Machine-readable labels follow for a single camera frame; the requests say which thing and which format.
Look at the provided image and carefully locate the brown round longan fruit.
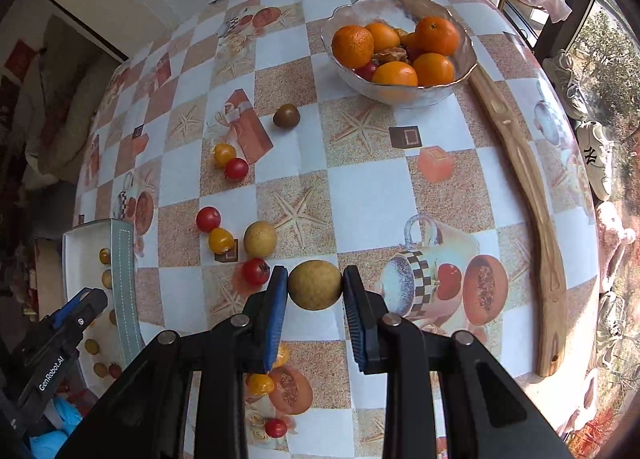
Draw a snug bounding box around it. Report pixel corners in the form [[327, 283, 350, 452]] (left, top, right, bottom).
[[288, 260, 341, 311]]

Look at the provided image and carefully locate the red tomato with stem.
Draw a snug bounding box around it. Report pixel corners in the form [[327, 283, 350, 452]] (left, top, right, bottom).
[[108, 363, 122, 379], [242, 257, 270, 288]]

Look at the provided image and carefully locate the blue gloved hand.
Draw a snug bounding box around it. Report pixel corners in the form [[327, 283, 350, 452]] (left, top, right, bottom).
[[29, 397, 82, 459]]

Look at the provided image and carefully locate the tan longan in tray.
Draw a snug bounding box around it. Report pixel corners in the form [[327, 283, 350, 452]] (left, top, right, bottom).
[[93, 363, 108, 378], [85, 339, 100, 355]]

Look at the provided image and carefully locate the red tomato with stem centre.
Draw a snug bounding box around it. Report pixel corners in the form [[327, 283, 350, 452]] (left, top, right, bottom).
[[242, 257, 270, 288]]

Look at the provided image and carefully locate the large yellow tomato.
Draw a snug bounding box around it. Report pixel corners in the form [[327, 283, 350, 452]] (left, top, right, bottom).
[[272, 342, 291, 369]]

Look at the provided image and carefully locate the brown longan centre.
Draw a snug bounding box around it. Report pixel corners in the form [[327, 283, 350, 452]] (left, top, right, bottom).
[[243, 220, 277, 259]]

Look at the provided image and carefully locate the white tray with grey rim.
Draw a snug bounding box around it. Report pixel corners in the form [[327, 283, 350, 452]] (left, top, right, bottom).
[[62, 219, 143, 396]]

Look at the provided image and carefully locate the yellow fruit in tray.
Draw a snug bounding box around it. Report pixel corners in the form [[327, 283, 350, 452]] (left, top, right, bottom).
[[99, 248, 111, 265]]

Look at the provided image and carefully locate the yellow tomato right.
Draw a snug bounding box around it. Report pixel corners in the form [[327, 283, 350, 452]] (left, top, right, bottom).
[[207, 227, 235, 255]]

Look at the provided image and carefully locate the small yellow tomato near finger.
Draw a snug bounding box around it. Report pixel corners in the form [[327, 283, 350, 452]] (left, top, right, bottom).
[[245, 373, 276, 397]]

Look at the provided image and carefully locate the red tomato upper middle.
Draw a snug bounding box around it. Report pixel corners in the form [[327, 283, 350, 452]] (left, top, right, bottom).
[[196, 206, 221, 234]]

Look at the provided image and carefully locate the small red tomato bottom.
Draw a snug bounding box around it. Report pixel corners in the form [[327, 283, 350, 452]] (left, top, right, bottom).
[[264, 418, 288, 439]]

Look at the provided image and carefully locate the red tomato top pair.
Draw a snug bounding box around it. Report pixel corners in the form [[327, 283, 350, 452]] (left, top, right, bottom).
[[224, 158, 250, 182]]

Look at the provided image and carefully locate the orange tomato top pair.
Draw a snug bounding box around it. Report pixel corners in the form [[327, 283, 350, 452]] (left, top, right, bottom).
[[213, 142, 236, 168]]

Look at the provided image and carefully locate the checkered patterned tablecloth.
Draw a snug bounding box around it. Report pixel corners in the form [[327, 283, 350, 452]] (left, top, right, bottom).
[[75, 0, 599, 433]]

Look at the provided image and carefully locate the dark brown tomato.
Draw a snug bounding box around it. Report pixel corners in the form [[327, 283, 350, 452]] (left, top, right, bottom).
[[272, 104, 300, 130]]

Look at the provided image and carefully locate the long wooden back scratcher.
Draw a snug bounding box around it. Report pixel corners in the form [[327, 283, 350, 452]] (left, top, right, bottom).
[[385, 0, 569, 379]]

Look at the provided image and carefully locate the orange mandarin front left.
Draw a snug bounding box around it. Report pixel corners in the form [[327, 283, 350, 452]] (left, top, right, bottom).
[[371, 61, 419, 87]]

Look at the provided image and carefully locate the orange mandarin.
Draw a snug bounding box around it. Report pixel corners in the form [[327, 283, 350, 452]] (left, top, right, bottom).
[[371, 61, 419, 87], [412, 52, 456, 87], [414, 16, 460, 56], [331, 26, 374, 70]]

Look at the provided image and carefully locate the orange mandarin front right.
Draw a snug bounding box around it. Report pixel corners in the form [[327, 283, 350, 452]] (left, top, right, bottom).
[[412, 52, 456, 87]]

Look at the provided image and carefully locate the green sofa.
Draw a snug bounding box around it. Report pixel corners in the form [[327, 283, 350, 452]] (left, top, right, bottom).
[[22, 16, 118, 184]]

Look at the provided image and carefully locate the orange mandarin back left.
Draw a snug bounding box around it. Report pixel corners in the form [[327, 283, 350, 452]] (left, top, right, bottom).
[[331, 26, 374, 70]]

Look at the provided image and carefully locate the orange mandarin back right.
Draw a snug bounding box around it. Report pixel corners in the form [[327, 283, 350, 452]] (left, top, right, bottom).
[[414, 16, 460, 56]]

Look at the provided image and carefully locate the white sneaker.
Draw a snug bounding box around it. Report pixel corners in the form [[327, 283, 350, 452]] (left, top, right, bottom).
[[575, 121, 613, 201]]

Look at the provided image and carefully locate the glass fruit bowl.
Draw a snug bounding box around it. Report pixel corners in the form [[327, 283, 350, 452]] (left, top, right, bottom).
[[321, 0, 477, 107]]

